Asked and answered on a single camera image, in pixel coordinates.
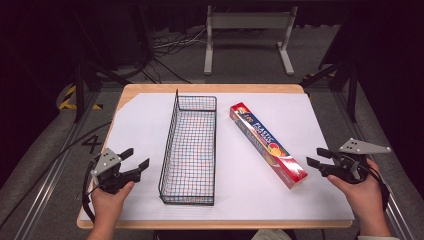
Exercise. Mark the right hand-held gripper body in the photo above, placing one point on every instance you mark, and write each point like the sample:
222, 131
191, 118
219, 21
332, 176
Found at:
353, 165

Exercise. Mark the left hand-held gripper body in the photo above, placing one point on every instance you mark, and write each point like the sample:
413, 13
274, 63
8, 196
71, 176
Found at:
106, 160

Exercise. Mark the red plastic wrap box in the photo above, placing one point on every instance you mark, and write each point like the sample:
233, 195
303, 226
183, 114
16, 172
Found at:
266, 141

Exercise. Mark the person's right hand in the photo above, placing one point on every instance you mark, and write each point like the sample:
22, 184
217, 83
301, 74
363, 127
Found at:
361, 196

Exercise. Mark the person's left hand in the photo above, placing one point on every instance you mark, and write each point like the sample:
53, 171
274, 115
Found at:
107, 205

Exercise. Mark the yellow black hazard tape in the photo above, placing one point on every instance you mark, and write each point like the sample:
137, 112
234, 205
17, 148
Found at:
66, 101

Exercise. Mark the black tripod stand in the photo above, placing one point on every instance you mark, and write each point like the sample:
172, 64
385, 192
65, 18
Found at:
350, 83
80, 86

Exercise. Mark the white paper sheet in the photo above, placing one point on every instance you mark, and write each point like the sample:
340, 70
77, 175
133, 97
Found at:
246, 200

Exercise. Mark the grey metal stand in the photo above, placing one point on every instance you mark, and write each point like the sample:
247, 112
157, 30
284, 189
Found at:
248, 20

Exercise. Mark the aluminium floor rail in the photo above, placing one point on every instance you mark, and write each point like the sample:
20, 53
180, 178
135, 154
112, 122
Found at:
396, 216
50, 186

